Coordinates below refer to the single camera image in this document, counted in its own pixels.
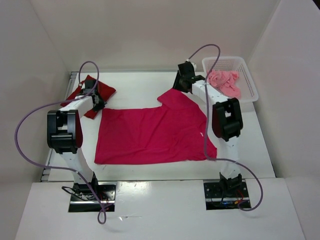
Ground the dark red t shirt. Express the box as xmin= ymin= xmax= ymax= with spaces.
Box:
xmin=67 ymin=75 xmax=116 ymax=120

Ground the magenta t shirt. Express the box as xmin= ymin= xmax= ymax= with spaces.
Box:
xmin=94 ymin=89 xmax=217 ymax=165

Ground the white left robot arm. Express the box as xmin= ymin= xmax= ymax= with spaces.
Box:
xmin=47 ymin=75 xmax=106 ymax=200

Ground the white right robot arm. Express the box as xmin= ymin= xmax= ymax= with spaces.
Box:
xmin=173 ymin=61 xmax=243 ymax=197

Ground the light pink t shirt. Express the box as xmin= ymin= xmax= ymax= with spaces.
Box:
xmin=207 ymin=70 xmax=241 ymax=99

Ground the white plastic basket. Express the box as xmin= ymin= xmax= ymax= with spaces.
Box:
xmin=202 ymin=56 xmax=259 ymax=103

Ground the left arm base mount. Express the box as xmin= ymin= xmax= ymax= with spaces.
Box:
xmin=62 ymin=181 xmax=117 ymax=213

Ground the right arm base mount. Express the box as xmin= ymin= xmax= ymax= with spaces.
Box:
xmin=203 ymin=180 xmax=251 ymax=210

